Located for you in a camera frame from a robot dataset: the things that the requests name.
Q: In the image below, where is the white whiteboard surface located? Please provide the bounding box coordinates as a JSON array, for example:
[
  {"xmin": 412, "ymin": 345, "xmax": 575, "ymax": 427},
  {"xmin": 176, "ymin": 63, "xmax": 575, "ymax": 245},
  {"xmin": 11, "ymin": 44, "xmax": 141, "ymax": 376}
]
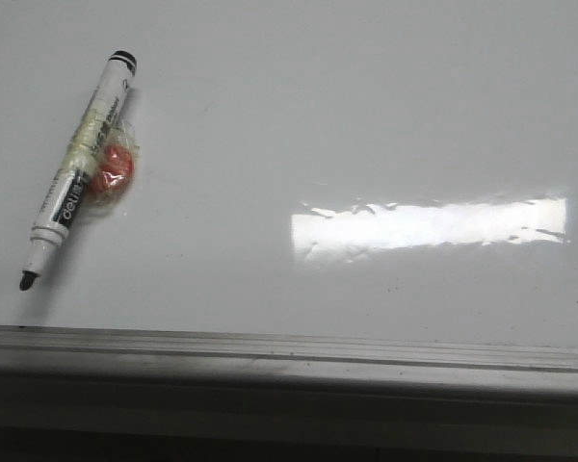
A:
[{"xmin": 0, "ymin": 1, "xmax": 578, "ymax": 348}]

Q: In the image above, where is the white black whiteboard marker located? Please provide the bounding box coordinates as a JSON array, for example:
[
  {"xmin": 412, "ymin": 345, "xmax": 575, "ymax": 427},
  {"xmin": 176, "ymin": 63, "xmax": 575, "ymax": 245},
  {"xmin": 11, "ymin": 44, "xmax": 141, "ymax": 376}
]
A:
[{"xmin": 19, "ymin": 50, "xmax": 137, "ymax": 291}]

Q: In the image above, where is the grey aluminium whiteboard frame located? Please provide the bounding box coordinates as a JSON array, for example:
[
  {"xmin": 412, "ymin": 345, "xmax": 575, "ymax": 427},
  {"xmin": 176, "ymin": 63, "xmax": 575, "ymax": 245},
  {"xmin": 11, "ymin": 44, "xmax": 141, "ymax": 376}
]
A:
[{"xmin": 0, "ymin": 325, "xmax": 578, "ymax": 456}]

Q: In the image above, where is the red magnet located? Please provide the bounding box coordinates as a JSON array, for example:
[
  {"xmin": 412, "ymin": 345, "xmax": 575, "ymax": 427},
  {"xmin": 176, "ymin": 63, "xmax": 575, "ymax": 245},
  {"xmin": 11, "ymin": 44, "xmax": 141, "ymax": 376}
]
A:
[{"xmin": 86, "ymin": 120, "xmax": 140, "ymax": 210}]

